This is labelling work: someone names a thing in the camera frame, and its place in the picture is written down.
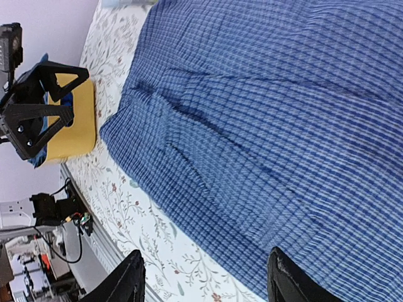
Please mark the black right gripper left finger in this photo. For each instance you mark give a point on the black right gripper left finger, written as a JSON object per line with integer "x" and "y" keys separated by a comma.
{"x": 125, "y": 283}

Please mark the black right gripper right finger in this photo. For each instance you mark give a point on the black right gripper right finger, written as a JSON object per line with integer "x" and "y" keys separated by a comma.
{"x": 288, "y": 282}

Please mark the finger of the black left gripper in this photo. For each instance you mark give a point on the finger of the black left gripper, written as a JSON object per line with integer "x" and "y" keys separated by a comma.
{"x": 51, "y": 78}
{"x": 29, "y": 127}

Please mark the blue checkered shirt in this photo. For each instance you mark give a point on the blue checkered shirt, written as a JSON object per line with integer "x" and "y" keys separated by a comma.
{"x": 261, "y": 124}

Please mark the light blue t-shirt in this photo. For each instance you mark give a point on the light blue t-shirt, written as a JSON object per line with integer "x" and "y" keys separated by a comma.
{"x": 122, "y": 3}

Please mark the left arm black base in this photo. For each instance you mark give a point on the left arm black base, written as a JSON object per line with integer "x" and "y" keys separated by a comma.
{"x": 61, "y": 207}

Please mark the yellow laundry basket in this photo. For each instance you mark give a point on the yellow laundry basket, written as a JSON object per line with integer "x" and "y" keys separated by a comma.
{"x": 79, "y": 136}

